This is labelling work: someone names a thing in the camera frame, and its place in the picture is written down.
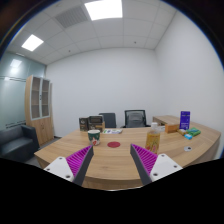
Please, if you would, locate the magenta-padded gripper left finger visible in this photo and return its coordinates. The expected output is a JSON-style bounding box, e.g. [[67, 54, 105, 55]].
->
[[43, 144, 95, 187]]

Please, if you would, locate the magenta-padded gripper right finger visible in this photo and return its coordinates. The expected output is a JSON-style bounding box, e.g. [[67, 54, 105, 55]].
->
[[129, 143, 184, 187]]

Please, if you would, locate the clear bottle with yellow label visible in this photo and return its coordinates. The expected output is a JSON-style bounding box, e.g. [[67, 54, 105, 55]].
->
[[145, 122, 161, 155]]

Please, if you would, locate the green and white mug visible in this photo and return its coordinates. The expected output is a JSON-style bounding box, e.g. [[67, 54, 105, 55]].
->
[[87, 129, 102, 147]]

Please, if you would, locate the flat round red coaster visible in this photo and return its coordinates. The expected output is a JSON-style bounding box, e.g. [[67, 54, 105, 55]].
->
[[106, 141, 121, 149]]

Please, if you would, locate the small dark brown box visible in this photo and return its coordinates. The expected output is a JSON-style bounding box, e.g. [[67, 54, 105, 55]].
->
[[78, 117, 90, 132]]

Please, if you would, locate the brown and tan carton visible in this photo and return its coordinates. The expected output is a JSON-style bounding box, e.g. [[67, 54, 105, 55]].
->
[[88, 121, 106, 132]]

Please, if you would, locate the wooden tissue box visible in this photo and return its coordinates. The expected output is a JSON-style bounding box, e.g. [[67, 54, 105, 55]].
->
[[164, 123, 181, 134]]

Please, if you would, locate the black mesh office chair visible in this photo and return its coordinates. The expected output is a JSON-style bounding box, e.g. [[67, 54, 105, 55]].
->
[[120, 109, 151, 129]]

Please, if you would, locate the green and white leaflet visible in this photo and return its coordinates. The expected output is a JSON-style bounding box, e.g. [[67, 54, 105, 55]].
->
[[102, 128, 124, 135]]

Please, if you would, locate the flat dark brown box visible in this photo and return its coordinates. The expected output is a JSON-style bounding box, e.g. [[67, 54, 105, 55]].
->
[[88, 115, 104, 125]]

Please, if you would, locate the wooden side desk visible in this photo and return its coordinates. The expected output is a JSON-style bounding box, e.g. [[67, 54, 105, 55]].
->
[[152, 115, 201, 134]]

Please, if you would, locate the wooden glass-door cabinet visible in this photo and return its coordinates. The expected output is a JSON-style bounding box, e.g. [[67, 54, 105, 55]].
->
[[24, 74, 55, 147]]

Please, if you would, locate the dark grey office chair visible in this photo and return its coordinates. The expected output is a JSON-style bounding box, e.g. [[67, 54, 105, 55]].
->
[[98, 112, 117, 129]]

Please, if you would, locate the green box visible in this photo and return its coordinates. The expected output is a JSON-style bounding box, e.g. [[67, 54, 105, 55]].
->
[[186, 127, 202, 137]]

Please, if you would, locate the tall blue box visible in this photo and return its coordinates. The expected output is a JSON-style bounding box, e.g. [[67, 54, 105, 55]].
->
[[179, 110, 191, 131]]

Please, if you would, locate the black leather sofa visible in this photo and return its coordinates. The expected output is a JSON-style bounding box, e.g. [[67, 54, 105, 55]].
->
[[0, 124, 40, 161]]

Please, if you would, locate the small square ceiling light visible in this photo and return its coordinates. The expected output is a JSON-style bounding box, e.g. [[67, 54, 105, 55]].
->
[[21, 33, 45, 52]]

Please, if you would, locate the ceiling air vent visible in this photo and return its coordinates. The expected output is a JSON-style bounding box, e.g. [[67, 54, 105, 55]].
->
[[54, 5, 89, 29]]

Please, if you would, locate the large square ceiling light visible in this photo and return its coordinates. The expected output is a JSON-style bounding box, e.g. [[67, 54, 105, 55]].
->
[[83, 0, 124, 22]]

